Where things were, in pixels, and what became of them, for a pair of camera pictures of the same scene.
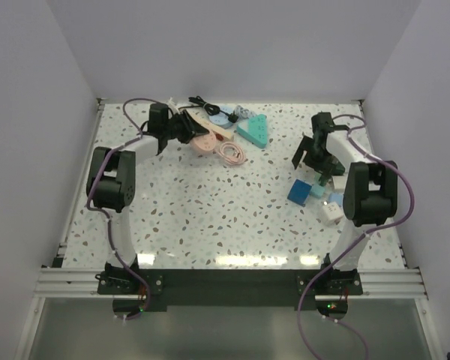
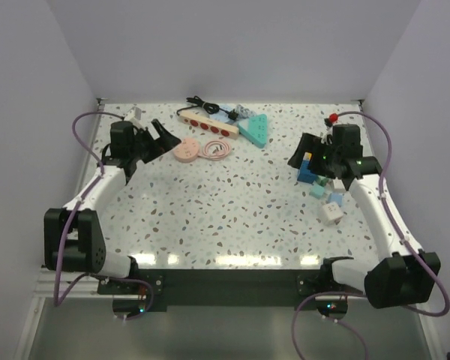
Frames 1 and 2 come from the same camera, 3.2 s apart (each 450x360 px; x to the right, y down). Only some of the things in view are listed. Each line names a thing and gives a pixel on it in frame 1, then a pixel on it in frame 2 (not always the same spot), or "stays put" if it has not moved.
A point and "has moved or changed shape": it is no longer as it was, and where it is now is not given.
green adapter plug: (323, 180) stays put
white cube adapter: (331, 213) stays put
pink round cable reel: (232, 153) to (216, 149)
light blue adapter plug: (337, 198) stays put
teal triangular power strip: (255, 128) stays put
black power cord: (211, 109) stays put
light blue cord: (241, 112) stays put
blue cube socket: (299, 192) to (304, 174)
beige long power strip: (220, 132) has moved or changed shape
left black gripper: (191, 128) to (165, 142)
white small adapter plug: (340, 181) stays put
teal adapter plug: (316, 190) stays put
